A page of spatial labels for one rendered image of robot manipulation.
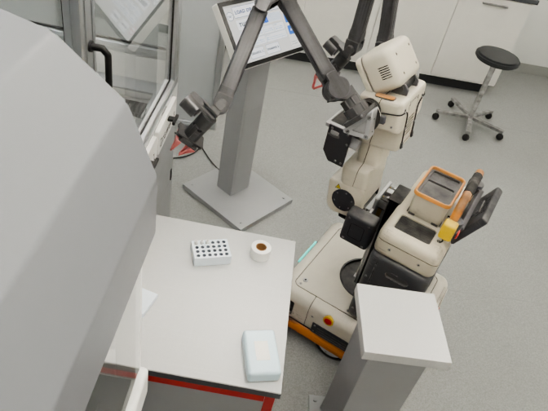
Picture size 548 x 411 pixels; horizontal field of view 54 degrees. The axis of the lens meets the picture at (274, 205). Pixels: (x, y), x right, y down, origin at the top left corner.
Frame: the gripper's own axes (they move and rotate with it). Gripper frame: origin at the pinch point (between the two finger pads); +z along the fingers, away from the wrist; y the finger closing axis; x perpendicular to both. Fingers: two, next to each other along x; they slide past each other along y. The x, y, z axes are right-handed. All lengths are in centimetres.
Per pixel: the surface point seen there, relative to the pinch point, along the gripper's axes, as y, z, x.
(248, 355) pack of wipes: -31, -5, 72
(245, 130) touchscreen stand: -54, 28, -90
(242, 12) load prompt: -10, -22, -91
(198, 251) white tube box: -18.3, 7.3, 32.1
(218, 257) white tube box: -23.5, 3.1, 34.4
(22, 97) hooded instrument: 54, -61, 92
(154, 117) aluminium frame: 8.8, 4.4, -16.5
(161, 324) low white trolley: -12, 13, 60
